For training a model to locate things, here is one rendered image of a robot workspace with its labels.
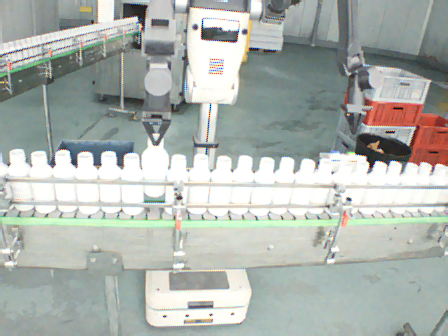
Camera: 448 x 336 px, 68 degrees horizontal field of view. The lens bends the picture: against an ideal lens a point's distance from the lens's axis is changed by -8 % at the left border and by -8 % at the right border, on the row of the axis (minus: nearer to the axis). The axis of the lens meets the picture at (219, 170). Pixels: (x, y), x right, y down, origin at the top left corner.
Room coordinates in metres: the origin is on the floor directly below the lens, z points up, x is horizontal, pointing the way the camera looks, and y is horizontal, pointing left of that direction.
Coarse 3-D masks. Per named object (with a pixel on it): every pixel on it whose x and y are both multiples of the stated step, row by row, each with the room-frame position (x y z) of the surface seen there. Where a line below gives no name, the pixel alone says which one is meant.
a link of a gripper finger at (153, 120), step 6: (144, 120) 0.76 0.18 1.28; (150, 120) 0.76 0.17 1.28; (156, 120) 0.76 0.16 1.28; (162, 120) 0.78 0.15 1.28; (168, 120) 0.78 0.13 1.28; (144, 126) 0.76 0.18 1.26; (162, 126) 0.77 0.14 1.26; (168, 126) 0.77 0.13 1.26; (150, 132) 0.77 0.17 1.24; (162, 132) 0.78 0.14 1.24; (150, 138) 0.78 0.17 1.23; (162, 138) 0.78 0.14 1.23; (156, 144) 0.78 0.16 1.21
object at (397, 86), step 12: (384, 72) 3.32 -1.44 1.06; (396, 72) 3.37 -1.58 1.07; (408, 72) 3.29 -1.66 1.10; (348, 84) 3.19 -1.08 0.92; (384, 84) 2.85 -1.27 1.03; (396, 84) 2.90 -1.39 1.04; (408, 84) 3.24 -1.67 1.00; (420, 84) 2.99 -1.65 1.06; (372, 96) 2.85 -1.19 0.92; (384, 96) 2.87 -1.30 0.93; (396, 96) 2.91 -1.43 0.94; (408, 96) 2.96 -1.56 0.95; (420, 96) 3.00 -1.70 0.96
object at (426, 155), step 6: (414, 150) 3.09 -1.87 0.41; (420, 150) 3.12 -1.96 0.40; (426, 150) 3.13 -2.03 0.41; (432, 150) 3.16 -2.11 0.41; (438, 150) 3.18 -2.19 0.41; (444, 150) 3.20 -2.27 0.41; (414, 156) 3.11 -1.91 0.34; (420, 156) 3.13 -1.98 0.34; (426, 156) 3.14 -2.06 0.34; (432, 156) 3.17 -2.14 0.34; (438, 156) 3.19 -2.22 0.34; (444, 156) 3.20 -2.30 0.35; (408, 162) 3.09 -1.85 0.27; (414, 162) 3.11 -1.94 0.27; (420, 162) 3.13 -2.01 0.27; (426, 162) 3.15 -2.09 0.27; (432, 162) 3.18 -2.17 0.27; (438, 162) 3.19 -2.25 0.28; (444, 162) 3.21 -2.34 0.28
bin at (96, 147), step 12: (60, 144) 1.24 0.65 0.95; (72, 144) 1.28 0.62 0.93; (84, 144) 1.29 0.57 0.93; (96, 144) 1.30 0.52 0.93; (108, 144) 1.31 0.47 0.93; (120, 144) 1.32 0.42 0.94; (132, 144) 1.33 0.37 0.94; (72, 156) 1.28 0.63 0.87; (96, 156) 1.30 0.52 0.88; (120, 156) 1.32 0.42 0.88
